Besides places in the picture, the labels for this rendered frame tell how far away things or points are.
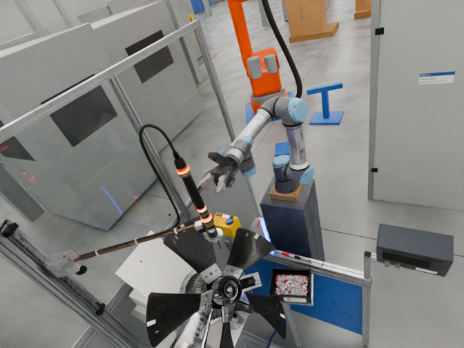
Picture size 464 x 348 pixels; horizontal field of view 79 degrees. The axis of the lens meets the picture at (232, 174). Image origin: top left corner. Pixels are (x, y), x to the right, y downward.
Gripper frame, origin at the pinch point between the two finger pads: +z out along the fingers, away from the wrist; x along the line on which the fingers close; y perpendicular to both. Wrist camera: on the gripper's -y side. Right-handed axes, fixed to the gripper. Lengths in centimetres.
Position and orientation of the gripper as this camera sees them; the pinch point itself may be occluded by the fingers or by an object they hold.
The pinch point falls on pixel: (206, 188)
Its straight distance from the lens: 109.5
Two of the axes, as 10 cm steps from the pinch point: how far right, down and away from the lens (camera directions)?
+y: 2.8, 7.5, 6.0
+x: -8.5, -1.0, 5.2
